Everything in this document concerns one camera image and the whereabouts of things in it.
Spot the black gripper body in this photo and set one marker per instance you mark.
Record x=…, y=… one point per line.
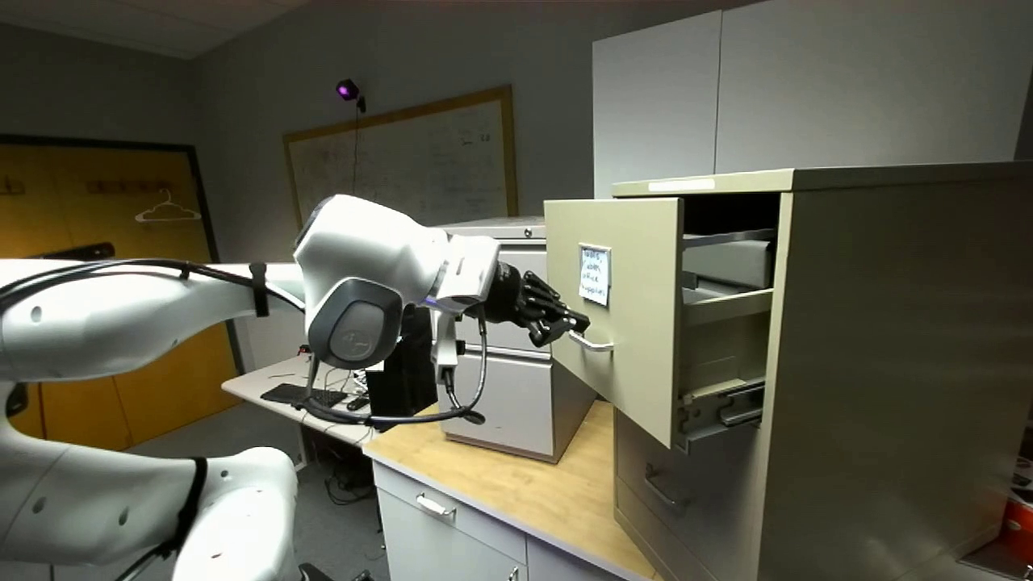
x=511, y=295

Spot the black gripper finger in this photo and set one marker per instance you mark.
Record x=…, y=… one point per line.
x=547, y=329
x=562, y=304

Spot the beige file cabinet drawer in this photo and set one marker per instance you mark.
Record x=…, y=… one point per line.
x=624, y=309

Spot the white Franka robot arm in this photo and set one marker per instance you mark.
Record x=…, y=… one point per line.
x=139, y=322

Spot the white drawer label card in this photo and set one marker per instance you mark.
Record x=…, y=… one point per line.
x=595, y=276

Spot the wood-top grey drawer desk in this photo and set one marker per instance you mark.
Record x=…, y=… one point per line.
x=504, y=484

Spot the black computer tower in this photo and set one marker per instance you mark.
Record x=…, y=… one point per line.
x=401, y=366

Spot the wood-framed whiteboard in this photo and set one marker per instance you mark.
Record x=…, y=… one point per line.
x=407, y=162

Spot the black keyboard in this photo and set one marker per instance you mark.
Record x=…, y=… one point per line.
x=308, y=397

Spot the light office desk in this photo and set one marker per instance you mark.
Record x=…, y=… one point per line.
x=292, y=403

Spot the beige metal file cabinet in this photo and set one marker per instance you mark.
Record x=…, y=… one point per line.
x=861, y=375

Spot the white clothes hanger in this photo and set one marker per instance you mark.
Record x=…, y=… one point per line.
x=167, y=211

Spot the yellow wooden door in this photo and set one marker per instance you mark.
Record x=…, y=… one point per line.
x=129, y=215

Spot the red container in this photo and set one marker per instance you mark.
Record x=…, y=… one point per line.
x=1017, y=528

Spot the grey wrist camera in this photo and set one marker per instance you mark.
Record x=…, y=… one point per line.
x=448, y=357

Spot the metal drawer slide rail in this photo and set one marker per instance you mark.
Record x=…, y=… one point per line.
x=725, y=407

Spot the camera with purple light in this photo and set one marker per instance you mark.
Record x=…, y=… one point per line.
x=350, y=90

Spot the white wall cabinets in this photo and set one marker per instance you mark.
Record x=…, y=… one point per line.
x=808, y=85

